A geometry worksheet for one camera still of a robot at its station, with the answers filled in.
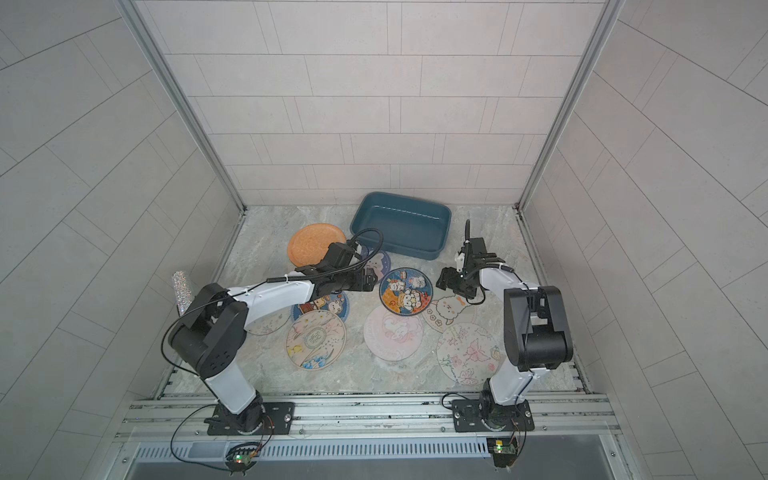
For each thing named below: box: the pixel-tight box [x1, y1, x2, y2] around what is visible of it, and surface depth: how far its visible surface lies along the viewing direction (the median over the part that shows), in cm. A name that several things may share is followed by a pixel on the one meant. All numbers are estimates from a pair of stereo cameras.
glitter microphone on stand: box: [172, 270, 193, 316], surface depth 71 cm
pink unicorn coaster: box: [363, 306, 424, 362], surface depth 86 cm
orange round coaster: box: [288, 223, 346, 267], surface depth 107 cm
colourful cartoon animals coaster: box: [379, 267, 434, 316], surface depth 95 cm
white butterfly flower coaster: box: [436, 322, 502, 386], surface depth 83 cm
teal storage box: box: [350, 191, 452, 260], surface depth 116 cm
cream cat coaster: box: [422, 290, 475, 333], surface depth 91 cm
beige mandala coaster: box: [286, 310, 347, 371], surface depth 85 cm
